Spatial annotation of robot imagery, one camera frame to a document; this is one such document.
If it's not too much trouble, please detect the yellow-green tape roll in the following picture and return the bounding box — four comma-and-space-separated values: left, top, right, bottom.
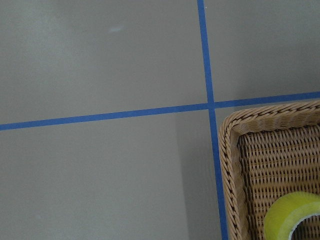
263, 191, 320, 240

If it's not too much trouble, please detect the brown wicker basket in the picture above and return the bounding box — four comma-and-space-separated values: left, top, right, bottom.
218, 100, 320, 240

